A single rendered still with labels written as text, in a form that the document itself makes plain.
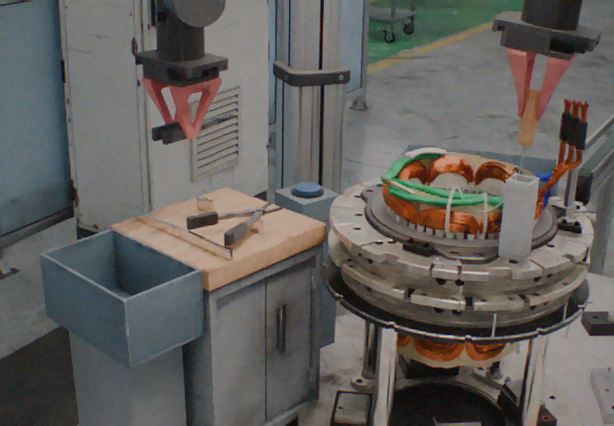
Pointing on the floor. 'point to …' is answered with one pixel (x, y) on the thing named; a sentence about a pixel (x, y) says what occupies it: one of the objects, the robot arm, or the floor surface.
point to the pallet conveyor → (599, 171)
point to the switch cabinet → (132, 24)
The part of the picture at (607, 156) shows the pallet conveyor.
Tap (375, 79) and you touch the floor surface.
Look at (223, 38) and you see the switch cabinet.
